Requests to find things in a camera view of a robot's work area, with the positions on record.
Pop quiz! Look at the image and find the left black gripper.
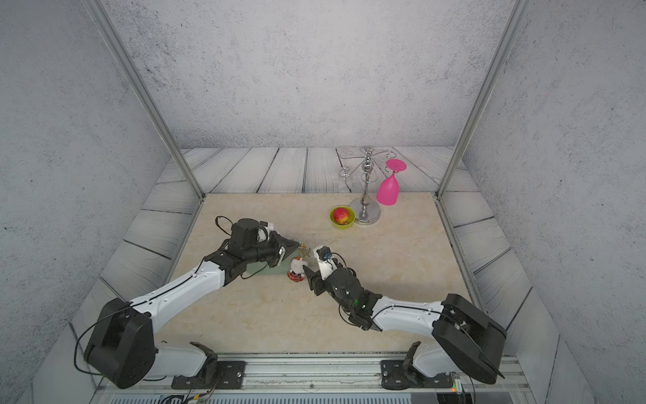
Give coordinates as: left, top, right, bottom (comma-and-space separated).
242, 231, 300, 268

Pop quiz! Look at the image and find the white red doll keychain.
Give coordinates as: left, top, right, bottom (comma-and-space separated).
288, 257, 307, 283

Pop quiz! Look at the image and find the green corduroy bag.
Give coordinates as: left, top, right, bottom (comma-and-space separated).
243, 241, 299, 277

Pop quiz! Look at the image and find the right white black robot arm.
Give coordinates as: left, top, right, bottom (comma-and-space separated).
303, 266, 506, 385

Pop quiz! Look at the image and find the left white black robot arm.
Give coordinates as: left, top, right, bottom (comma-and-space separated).
83, 218, 300, 390

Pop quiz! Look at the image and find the red apple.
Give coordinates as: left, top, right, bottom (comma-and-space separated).
332, 207, 353, 226

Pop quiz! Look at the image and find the green bowl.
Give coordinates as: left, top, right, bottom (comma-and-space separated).
329, 206, 356, 229

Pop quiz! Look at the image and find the silver glass rack stand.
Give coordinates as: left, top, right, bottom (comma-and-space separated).
336, 146, 396, 226

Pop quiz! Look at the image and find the pink wine glass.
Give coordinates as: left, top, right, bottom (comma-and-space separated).
376, 158, 407, 206

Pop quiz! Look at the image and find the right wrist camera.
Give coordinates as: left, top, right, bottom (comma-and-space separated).
315, 246, 337, 280

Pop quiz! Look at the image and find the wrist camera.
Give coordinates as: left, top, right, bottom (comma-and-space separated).
315, 246, 337, 280
258, 221, 274, 241

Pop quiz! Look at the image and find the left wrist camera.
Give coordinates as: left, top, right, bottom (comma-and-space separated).
258, 221, 274, 241

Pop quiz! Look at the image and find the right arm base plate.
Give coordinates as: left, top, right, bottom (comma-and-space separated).
380, 342, 454, 391

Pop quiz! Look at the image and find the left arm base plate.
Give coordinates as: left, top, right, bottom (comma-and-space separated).
171, 342, 247, 390

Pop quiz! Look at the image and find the aluminium front rail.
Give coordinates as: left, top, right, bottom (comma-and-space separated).
90, 352, 536, 404

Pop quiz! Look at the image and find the left aluminium frame post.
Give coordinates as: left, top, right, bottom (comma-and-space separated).
82, 0, 206, 202

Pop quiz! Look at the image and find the aluminium frame post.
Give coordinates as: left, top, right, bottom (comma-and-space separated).
82, 0, 206, 202
436, 0, 532, 200

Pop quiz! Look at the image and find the right aluminium frame post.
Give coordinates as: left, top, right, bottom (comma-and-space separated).
436, 0, 532, 200

